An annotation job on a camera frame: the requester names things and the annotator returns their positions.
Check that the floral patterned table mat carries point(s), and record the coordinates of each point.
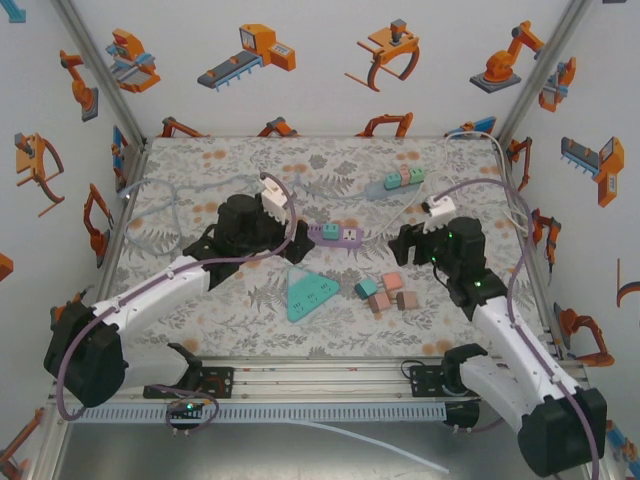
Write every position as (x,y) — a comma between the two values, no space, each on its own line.
(350,340)

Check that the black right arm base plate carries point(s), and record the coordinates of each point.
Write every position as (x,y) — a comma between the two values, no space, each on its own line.
(422,382)

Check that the aluminium side rail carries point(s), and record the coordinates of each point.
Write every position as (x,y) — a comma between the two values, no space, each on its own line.
(535,265)
(122,235)

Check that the clear plastic tube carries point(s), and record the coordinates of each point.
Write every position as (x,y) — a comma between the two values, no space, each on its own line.
(380,442)

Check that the aluminium corner post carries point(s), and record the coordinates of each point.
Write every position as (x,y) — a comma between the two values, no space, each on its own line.
(538,75)
(102,75)

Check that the purple power strip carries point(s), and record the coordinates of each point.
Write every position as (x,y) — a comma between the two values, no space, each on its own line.
(350,240)

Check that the grey-blue power strip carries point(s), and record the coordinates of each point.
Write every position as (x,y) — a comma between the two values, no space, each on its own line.
(376,190)

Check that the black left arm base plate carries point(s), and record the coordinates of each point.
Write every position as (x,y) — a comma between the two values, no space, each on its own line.
(220,382)

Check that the brownish pink plug adapter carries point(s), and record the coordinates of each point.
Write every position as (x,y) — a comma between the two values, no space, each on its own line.
(406,300)

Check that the small board with green light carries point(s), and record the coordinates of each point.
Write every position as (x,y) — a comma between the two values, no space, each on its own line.
(187,407)

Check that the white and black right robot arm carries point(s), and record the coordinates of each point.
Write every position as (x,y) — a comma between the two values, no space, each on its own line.
(505,340)

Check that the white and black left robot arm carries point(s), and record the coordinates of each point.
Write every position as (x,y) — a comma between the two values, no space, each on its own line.
(150,295)

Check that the teal triangular power strip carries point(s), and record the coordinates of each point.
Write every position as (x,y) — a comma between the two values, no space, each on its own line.
(305,290)

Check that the aluminium front frame rails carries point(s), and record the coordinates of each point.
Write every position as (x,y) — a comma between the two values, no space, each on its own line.
(320,385)

